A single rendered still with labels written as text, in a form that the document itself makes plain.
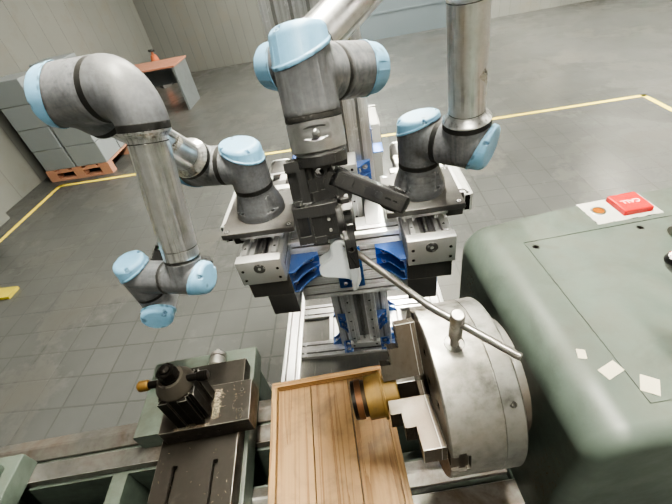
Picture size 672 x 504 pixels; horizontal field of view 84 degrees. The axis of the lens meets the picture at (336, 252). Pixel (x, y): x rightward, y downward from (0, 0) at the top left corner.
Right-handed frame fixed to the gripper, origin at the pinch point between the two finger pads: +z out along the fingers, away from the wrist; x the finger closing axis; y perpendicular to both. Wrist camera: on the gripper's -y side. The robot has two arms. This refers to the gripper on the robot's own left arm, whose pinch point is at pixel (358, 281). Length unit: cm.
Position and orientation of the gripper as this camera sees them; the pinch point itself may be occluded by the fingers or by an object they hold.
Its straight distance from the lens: 58.2
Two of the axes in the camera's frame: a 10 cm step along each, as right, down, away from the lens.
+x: 0.4, 3.6, -9.3
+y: -9.8, 1.8, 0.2
